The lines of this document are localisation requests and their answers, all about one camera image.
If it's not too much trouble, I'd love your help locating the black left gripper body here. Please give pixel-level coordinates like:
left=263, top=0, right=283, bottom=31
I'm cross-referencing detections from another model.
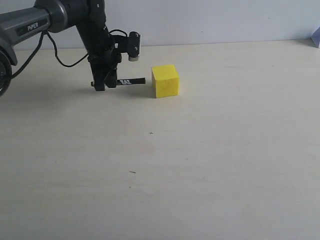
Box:
left=82, top=27, right=121, bottom=75

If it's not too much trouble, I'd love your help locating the black and white marker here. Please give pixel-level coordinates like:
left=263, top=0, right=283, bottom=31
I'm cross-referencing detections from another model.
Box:
left=116, top=77, right=146, bottom=86

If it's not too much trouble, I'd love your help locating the yellow foam cube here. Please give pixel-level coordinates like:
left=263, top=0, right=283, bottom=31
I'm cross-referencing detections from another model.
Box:
left=151, top=64, right=180, bottom=99

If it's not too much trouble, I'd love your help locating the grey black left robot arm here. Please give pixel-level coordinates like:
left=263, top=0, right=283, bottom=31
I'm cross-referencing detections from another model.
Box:
left=0, top=0, right=121, bottom=95

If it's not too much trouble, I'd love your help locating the blue paper object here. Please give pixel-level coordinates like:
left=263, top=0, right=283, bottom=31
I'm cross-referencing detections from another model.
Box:
left=310, top=26, right=320, bottom=49

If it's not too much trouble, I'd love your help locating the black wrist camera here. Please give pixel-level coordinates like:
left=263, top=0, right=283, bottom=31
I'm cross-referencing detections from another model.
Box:
left=113, top=31, right=141, bottom=62

